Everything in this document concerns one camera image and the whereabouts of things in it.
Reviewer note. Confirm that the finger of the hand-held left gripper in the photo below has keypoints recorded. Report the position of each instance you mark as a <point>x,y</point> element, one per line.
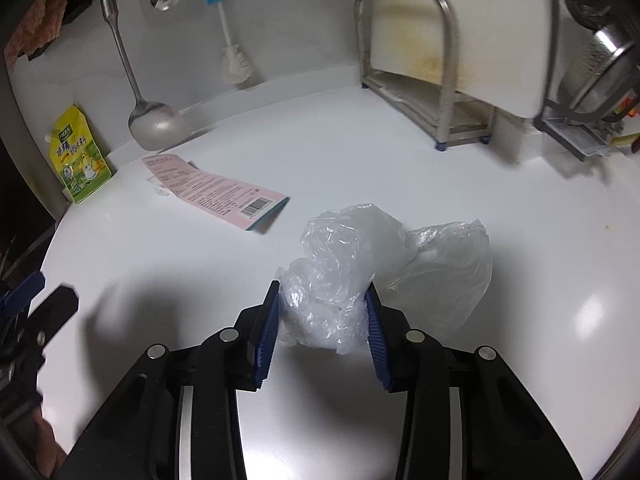
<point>20,294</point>
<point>55,310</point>

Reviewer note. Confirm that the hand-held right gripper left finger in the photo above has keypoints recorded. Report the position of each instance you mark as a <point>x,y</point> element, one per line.
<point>265,345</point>

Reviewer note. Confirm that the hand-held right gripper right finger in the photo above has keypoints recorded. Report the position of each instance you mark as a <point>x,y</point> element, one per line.
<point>377,345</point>

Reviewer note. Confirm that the clear plastic bag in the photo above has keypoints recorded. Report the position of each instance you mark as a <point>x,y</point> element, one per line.
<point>350,260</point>

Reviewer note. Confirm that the person's left hand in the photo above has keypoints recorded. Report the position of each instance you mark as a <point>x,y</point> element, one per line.
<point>50,445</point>

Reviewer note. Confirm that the yellow green seasoning pouch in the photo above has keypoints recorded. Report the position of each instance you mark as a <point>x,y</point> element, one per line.
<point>80,160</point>

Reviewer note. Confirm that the pink paper box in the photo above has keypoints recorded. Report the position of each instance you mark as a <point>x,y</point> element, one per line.
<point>210,190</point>

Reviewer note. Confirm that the large metal ladle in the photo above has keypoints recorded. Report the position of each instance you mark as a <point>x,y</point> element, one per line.
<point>155,127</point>

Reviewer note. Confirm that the metal cutting board rack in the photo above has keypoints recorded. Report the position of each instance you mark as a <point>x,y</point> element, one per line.
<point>425,105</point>

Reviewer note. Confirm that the orange patterned cloth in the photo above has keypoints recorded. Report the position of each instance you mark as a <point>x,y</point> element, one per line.
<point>40,20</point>

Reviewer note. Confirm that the white bottle brush blue grip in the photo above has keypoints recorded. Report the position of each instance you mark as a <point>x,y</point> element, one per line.
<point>237,67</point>

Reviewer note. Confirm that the dark metal dish rack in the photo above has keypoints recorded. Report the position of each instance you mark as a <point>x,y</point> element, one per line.
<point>575,135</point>

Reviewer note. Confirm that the white cutting board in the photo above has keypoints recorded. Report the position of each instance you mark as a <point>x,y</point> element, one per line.
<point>500,35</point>

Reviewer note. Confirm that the stainless steel colander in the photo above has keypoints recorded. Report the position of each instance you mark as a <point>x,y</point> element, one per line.
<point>595,70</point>

